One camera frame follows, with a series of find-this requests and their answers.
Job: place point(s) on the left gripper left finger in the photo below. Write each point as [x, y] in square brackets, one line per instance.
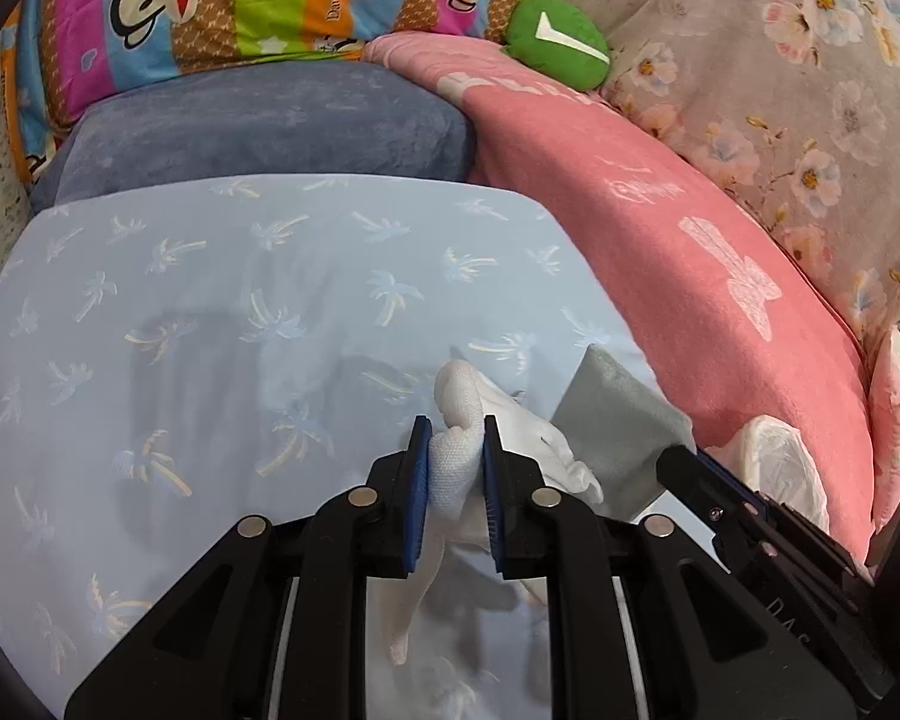
[300, 647]

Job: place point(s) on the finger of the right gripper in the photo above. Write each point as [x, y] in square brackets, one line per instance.
[711, 492]

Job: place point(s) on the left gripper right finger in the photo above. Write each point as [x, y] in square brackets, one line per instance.
[610, 652]

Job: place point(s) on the grey cloth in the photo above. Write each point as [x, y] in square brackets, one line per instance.
[618, 427]

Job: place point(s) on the pink blanket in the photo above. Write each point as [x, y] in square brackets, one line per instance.
[730, 327]

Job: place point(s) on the small pink pillow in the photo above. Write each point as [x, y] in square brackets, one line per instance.
[884, 402]

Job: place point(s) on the light blue palm-print sheet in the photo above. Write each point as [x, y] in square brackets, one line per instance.
[177, 357]

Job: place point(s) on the blue-grey velvet pillow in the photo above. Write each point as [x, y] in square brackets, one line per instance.
[282, 118]

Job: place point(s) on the grey floral quilt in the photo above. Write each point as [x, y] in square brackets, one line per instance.
[792, 107]

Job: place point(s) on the green round check cushion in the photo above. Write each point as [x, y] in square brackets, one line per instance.
[560, 41]

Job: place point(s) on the colourful monkey print pillow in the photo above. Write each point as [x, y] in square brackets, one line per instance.
[60, 56]

